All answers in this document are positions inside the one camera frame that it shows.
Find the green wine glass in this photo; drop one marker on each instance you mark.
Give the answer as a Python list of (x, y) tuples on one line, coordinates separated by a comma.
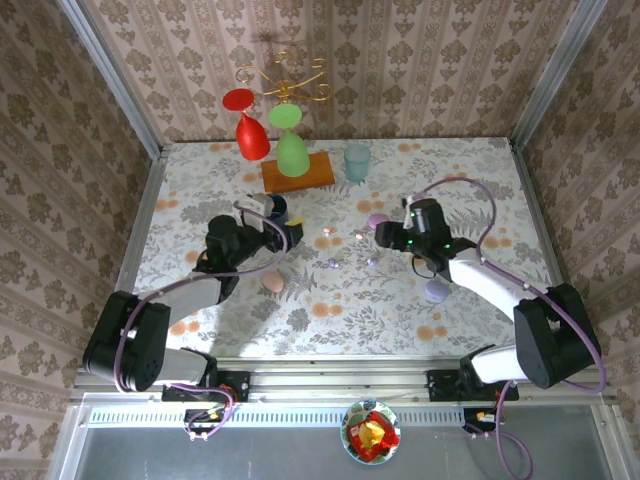
[(292, 157)]

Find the orchid earbud charging case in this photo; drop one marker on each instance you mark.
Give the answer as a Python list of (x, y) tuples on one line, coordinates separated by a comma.
[(376, 220)]

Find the teal plastic tumbler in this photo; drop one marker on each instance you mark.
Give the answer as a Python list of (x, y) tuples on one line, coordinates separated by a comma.
[(357, 167)]

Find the black connector block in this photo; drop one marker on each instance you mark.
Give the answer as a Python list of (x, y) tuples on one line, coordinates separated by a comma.
[(472, 417), (200, 417)]

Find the floral tablecloth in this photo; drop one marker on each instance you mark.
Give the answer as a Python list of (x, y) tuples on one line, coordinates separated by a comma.
[(380, 325)]

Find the grey metal tray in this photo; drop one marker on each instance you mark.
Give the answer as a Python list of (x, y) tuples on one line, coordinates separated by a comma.
[(200, 460)]

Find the aluminium corner post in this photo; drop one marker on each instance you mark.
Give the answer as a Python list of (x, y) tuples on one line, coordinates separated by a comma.
[(115, 75), (555, 75)]

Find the red wine glass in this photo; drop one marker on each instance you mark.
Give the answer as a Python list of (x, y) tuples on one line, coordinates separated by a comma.
[(252, 140)]

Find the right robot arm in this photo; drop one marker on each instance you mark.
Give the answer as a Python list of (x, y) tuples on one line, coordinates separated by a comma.
[(555, 340)]

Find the aluminium table side rail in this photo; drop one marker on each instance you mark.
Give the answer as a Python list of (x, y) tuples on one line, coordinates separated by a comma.
[(533, 200), (145, 200)]

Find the lavender earbud charging case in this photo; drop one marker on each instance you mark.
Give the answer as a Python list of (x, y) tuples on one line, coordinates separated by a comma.
[(436, 291)]

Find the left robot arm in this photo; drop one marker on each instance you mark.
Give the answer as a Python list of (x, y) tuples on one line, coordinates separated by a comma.
[(125, 345)]

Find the yellow wrapped candy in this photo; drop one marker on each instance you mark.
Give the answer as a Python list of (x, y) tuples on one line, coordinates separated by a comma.
[(372, 432)]

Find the pink earbud charging case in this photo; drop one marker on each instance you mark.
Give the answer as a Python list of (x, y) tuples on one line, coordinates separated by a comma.
[(273, 282)]

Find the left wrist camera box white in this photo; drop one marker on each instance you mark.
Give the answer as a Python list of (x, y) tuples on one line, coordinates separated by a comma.
[(252, 202)]

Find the dark blue cup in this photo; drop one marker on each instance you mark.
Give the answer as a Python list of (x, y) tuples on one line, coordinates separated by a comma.
[(280, 210)]

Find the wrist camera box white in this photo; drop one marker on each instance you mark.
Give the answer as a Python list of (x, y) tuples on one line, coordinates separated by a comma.
[(252, 202), (409, 201)]

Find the red candy wrapper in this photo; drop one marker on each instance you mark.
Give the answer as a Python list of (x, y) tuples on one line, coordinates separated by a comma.
[(387, 440)]

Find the gold glass rack wooden base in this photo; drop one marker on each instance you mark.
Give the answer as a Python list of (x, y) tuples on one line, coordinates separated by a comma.
[(315, 172)]

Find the floral rimmed plate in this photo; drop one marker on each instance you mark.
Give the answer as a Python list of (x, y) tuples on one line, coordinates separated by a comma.
[(382, 407)]

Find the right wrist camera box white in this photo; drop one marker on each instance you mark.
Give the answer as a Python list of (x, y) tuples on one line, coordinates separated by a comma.
[(409, 201)]

